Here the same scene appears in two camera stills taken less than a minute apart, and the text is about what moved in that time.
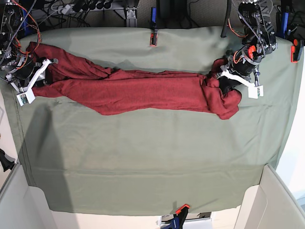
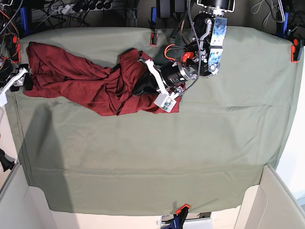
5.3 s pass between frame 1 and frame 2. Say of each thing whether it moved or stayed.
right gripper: moved
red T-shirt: moved
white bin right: stayed
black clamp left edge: stayed
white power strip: stayed
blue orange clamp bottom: stayed
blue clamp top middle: stayed
